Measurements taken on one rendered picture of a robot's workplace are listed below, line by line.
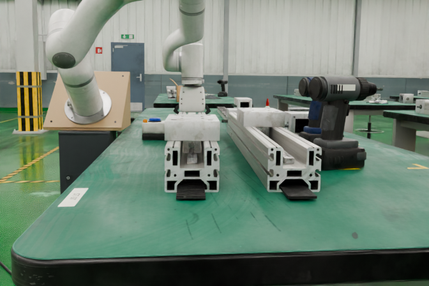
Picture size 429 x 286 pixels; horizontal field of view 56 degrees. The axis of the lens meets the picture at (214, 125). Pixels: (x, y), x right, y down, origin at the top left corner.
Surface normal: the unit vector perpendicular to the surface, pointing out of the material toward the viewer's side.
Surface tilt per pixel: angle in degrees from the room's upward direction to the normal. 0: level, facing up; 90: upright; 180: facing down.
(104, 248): 0
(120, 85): 47
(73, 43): 112
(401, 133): 90
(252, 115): 90
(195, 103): 94
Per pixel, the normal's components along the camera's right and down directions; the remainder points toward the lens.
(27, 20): 0.10, 0.11
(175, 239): 0.01, -0.99
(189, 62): -0.13, 0.11
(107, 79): 0.04, -0.60
